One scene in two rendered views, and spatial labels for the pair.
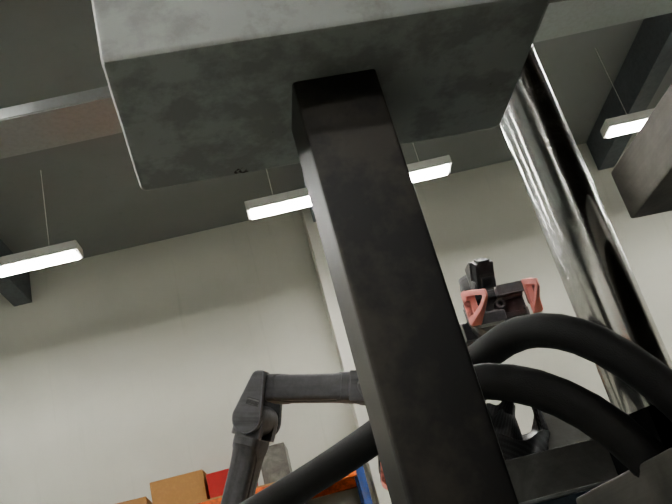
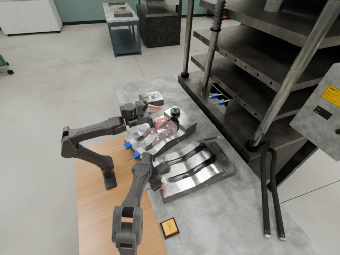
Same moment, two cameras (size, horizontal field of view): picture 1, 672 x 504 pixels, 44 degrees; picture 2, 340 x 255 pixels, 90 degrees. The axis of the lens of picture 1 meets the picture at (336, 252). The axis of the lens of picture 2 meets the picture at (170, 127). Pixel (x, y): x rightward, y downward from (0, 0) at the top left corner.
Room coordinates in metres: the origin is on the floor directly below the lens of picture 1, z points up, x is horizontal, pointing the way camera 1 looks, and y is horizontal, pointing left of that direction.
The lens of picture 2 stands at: (1.52, 0.41, 1.81)
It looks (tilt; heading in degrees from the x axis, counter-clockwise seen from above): 46 degrees down; 256
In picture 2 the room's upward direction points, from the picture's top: 1 degrees clockwise
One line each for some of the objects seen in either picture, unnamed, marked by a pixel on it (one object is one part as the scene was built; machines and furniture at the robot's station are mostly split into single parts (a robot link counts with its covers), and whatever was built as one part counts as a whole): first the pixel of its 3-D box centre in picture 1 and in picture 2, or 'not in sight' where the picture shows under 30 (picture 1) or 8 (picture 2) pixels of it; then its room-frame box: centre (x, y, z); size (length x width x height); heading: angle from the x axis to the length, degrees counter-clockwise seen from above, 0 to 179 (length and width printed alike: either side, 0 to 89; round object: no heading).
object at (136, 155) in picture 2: not in sight; (134, 156); (1.59, -0.28, 0.85); 0.13 x 0.05 x 0.05; 27
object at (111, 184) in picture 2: not in sight; (107, 171); (1.77, -0.21, 0.84); 0.20 x 0.07 x 0.08; 100
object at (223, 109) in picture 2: not in sight; (239, 93); (0.53, -0.79, 0.87); 0.50 x 0.27 x 0.17; 10
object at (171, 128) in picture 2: not in sight; (161, 129); (1.37, -0.45, 0.90); 0.26 x 0.18 x 0.08; 27
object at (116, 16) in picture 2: not in sight; (121, 25); (1.64, -4.92, 0.44); 1.90 x 0.70 x 0.89; 95
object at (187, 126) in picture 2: not in sight; (161, 132); (1.37, -0.46, 0.85); 0.50 x 0.26 x 0.11; 27
